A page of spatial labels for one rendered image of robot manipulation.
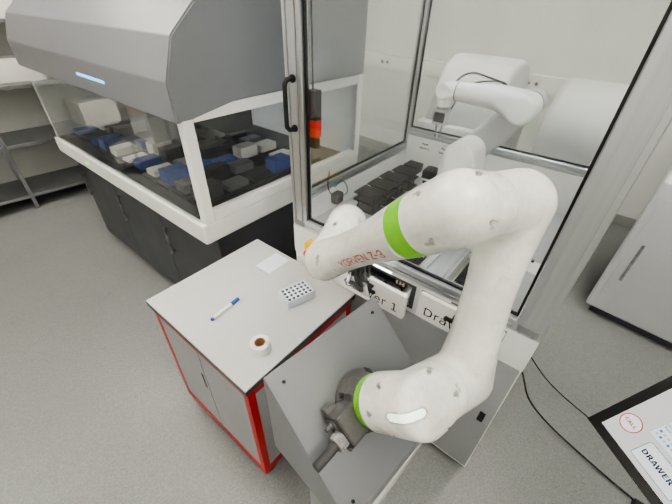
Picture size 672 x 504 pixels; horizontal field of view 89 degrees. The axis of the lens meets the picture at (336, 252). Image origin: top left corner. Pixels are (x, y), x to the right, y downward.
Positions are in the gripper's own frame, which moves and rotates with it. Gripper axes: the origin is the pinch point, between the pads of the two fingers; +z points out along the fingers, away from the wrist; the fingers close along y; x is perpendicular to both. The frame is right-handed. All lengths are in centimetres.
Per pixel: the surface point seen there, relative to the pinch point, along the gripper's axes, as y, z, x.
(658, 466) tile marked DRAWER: 8, -12, 81
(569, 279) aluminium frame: -21, -21, 53
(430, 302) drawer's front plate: -9.6, 4.9, 21.2
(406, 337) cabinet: -2.6, 29.4, 14.9
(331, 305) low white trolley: 6.9, 14.8, -13.3
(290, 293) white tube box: 13.4, 8.7, -28.0
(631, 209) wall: -285, 182, 91
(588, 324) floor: -116, 140, 86
